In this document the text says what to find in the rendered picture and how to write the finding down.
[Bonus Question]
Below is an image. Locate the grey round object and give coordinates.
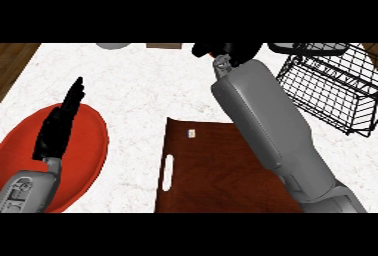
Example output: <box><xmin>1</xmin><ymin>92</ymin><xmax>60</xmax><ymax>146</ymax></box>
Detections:
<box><xmin>94</xmin><ymin>42</ymin><xmax>132</xmax><ymax>51</ymax></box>

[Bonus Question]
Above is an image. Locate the brown flat object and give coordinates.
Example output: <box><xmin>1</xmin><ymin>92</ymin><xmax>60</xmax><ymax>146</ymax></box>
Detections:
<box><xmin>144</xmin><ymin>42</ymin><xmax>182</xmax><ymax>50</ymax></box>

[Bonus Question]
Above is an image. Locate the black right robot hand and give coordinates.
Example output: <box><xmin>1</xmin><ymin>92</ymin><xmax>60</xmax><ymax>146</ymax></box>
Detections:
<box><xmin>190</xmin><ymin>42</ymin><xmax>264</xmax><ymax>68</ymax></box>

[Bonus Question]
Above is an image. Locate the red oval plate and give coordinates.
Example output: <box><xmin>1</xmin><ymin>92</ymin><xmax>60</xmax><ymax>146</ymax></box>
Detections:
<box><xmin>0</xmin><ymin>102</ymin><xmax>110</xmax><ymax>214</ymax></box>

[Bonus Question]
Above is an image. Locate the brown wooden tray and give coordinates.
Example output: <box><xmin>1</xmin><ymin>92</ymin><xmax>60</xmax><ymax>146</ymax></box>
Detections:
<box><xmin>153</xmin><ymin>116</ymin><xmax>303</xmax><ymax>214</ymax></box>

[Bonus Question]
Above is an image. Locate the black wire tiered basket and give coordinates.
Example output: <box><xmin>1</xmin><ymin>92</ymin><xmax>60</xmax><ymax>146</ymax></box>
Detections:
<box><xmin>265</xmin><ymin>42</ymin><xmax>378</xmax><ymax>138</ymax></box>

